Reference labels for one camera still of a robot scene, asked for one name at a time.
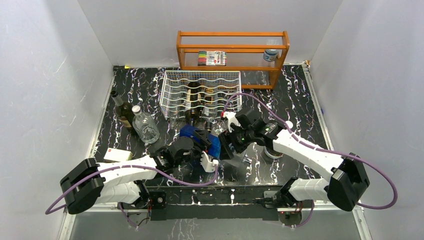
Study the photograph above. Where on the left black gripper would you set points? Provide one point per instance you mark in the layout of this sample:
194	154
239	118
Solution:
203	137

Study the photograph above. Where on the round clear bottle white cap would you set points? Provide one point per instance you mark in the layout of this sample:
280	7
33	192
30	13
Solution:
145	125

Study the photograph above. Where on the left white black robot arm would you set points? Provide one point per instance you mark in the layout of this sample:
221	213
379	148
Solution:
91	182

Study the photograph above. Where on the dark wine bottle left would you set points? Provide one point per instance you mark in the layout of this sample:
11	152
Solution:
123	112

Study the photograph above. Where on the clear bottle black label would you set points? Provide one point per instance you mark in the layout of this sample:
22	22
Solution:
271	130

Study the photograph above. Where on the blue glass bottle white cap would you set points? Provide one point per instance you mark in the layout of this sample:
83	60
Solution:
215	148

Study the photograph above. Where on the pack of coloured markers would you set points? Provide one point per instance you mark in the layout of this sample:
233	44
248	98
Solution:
212	58

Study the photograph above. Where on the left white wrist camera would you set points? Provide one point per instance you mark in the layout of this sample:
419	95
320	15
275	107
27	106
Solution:
208	163

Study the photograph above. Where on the dark green wine bottle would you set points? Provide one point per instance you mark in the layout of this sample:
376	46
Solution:
192	105

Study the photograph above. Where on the white box red mark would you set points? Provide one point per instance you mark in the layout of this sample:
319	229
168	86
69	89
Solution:
114	155

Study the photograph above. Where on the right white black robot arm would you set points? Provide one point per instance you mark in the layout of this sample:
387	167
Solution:
343	178

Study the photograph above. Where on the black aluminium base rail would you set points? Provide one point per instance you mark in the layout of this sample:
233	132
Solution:
213	202

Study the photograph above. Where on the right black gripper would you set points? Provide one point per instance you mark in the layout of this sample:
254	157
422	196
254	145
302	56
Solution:
225	153

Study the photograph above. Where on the orange wooden shelf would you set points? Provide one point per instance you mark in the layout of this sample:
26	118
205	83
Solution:
244	52

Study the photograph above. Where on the white wire wine rack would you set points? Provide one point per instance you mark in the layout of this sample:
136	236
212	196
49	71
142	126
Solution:
226	85

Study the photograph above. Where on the square bottle brown label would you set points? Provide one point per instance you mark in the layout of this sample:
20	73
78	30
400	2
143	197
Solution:
210	108

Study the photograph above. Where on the small white blue jar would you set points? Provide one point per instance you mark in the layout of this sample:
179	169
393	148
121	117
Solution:
270	55

